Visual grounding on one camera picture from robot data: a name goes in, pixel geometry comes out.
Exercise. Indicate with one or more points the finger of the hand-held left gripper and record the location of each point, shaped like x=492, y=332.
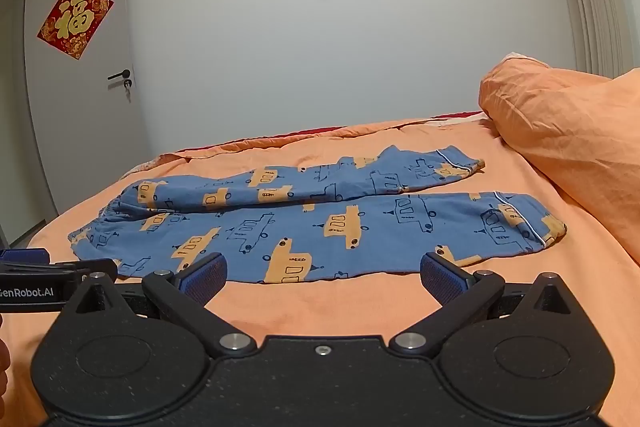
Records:
x=90, y=267

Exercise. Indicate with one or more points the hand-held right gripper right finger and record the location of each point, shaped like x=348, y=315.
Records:
x=441, y=279

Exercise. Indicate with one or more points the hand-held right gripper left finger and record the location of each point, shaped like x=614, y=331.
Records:
x=206, y=279

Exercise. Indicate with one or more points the blue car print pants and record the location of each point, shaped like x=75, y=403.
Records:
x=310, y=227

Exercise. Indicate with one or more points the person's left hand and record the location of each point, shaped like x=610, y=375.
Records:
x=3, y=367

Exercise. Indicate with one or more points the orange bed cover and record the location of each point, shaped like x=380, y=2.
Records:
x=350, y=307

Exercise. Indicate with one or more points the grey door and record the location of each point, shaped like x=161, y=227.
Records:
x=85, y=132

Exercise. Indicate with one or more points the door key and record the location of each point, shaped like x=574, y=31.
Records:
x=128, y=91

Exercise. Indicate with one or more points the red blanket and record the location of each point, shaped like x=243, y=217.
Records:
x=310, y=132

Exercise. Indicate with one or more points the orange pillow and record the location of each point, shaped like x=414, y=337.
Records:
x=570, y=132

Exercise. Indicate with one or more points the red and gold door poster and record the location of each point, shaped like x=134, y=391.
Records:
x=75, y=21

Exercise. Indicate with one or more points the grey door frame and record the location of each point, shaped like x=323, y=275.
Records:
x=12, y=107

